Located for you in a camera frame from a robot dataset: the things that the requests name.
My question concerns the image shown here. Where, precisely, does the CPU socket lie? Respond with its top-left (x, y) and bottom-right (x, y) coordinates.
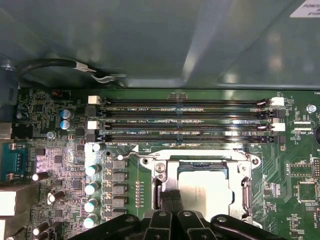
top-left (139, 148), bottom-right (262, 226)

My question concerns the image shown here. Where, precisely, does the metal wire locking lever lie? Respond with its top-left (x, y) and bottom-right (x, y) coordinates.
top-left (241, 172), bottom-right (253, 213)
top-left (117, 151), bottom-right (143, 161)

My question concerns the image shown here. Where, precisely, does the black cylinder capacitor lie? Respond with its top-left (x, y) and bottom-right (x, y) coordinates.
top-left (48, 189), bottom-right (66, 203)
top-left (33, 221), bottom-right (51, 237)
top-left (32, 170), bottom-right (51, 182)

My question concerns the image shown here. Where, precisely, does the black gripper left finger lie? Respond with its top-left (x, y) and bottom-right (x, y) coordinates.
top-left (73, 191), bottom-right (174, 240)

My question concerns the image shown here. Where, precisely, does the green motherboard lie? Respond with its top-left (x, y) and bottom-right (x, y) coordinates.
top-left (11, 87), bottom-right (320, 240)

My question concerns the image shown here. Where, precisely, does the silver metal port block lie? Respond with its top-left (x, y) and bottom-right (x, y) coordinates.
top-left (0, 182), bottom-right (41, 218)

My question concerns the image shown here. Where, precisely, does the black open PC case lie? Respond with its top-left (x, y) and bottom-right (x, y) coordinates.
top-left (0, 0), bottom-right (320, 125)

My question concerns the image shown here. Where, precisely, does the blue capacitor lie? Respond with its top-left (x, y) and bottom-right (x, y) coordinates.
top-left (59, 119), bottom-right (74, 131)
top-left (60, 107), bottom-right (75, 120)

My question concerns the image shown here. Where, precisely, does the silver top capacitor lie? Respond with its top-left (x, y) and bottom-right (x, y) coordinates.
top-left (92, 142), bottom-right (106, 153)
top-left (83, 214), bottom-right (98, 230)
top-left (84, 181), bottom-right (99, 195)
top-left (84, 198), bottom-right (98, 213)
top-left (85, 163), bottom-right (100, 177)

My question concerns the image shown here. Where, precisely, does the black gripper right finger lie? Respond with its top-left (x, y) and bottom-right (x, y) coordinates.
top-left (171, 190), bottom-right (274, 240)

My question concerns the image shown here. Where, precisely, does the white case wall sticker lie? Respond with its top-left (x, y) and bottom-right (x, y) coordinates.
top-left (289, 0), bottom-right (320, 19)

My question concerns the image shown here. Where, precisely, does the blue serial port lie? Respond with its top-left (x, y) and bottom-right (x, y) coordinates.
top-left (0, 141), bottom-right (33, 183)

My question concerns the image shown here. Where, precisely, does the silver CPU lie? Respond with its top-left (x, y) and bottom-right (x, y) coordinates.
top-left (177, 171), bottom-right (236, 218)

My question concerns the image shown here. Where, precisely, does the black cable with white tape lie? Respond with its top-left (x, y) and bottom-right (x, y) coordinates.
top-left (17, 57), bottom-right (126, 87)

